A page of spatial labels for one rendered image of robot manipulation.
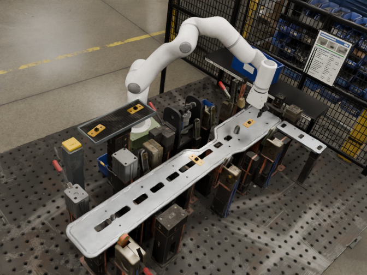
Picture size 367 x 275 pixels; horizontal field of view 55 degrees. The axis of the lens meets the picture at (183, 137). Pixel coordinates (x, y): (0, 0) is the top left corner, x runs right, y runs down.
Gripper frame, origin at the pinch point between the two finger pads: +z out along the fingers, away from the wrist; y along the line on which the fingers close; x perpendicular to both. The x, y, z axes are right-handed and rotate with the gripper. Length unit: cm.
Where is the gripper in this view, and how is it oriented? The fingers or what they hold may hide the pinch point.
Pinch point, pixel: (252, 111)
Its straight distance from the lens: 205.4
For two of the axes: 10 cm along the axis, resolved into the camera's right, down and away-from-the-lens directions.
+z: -1.4, 7.3, 6.7
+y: 7.2, 5.4, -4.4
